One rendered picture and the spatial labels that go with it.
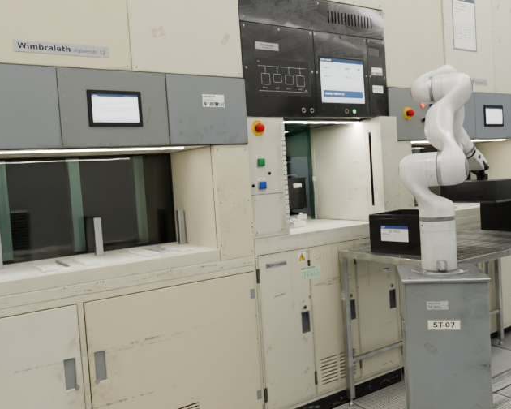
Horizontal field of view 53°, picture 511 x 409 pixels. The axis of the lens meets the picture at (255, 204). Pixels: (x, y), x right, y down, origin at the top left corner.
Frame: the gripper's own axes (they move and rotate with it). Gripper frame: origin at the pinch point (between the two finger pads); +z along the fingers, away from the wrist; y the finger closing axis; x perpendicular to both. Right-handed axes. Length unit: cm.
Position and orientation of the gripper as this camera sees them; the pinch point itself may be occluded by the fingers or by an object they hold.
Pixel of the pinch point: (481, 174)
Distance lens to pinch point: 269.4
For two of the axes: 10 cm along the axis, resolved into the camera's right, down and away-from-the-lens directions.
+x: -5.3, 7.6, -3.7
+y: -5.8, 0.0, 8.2
